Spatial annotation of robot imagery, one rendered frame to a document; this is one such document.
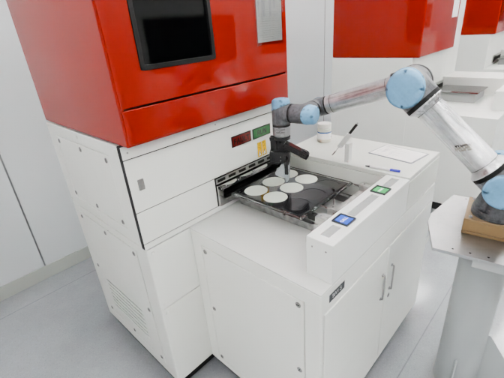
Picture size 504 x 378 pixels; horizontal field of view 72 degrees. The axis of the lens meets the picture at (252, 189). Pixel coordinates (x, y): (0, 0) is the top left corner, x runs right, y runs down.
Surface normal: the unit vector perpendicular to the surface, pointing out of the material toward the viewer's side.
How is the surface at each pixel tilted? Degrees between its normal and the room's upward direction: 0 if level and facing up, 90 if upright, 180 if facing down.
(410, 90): 84
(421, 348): 0
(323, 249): 90
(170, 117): 90
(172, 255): 90
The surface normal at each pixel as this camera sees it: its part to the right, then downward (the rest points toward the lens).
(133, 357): -0.07, -0.90
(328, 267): -0.69, 0.36
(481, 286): -0.42, 0.42
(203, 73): 0.72, 0.25
